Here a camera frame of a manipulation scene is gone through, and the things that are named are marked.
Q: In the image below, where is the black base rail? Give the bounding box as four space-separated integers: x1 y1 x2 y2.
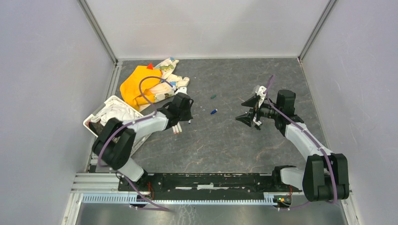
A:
118 173 300 201

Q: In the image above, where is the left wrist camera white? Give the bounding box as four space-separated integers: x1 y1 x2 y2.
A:
175 87 187 95

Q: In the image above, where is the white laundry basket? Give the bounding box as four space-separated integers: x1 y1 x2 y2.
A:
83 95 143 137

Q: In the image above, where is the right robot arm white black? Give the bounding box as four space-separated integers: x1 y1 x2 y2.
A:
236 86 350 203

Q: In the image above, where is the cream patterned cloth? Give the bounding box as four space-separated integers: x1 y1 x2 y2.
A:
143 57 190 104

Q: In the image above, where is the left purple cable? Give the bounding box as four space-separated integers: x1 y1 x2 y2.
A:
97 76 178 212

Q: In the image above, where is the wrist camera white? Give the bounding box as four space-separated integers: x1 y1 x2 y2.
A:
175 87 187 95
253 85 267 108

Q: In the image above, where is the yellow orange cloth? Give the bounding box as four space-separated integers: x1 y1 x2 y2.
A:
120 64 162 111

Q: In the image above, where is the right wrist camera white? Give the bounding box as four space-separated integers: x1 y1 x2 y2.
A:
253 85 267 108

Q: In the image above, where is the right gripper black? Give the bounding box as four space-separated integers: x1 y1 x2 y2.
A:
235 95 281 127

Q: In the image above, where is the black garment in basket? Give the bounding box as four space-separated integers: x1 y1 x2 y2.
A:
87 122 98 136

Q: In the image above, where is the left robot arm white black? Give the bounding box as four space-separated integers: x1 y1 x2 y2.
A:
92 93 194 191

